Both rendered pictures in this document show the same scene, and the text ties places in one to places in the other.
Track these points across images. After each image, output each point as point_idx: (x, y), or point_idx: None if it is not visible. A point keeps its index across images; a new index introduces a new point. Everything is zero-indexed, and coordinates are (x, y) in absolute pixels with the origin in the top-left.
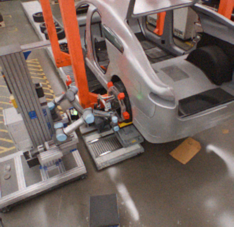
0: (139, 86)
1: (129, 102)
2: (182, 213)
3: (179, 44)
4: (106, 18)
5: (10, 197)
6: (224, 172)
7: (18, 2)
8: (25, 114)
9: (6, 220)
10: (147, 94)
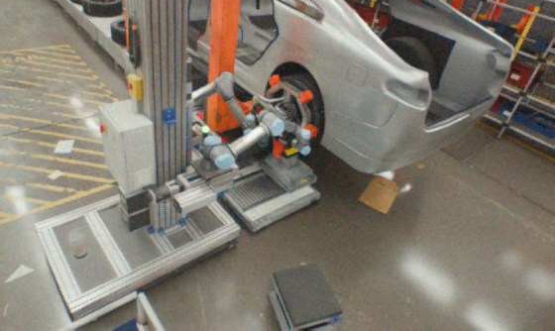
0: (363, 72)
1: (318, 107)
2: (408, 285)
3: None
4: None
5: (103, 291)
6: (441, 222)
7: None
8: (157, 114)
9: None
10: (383, 85)
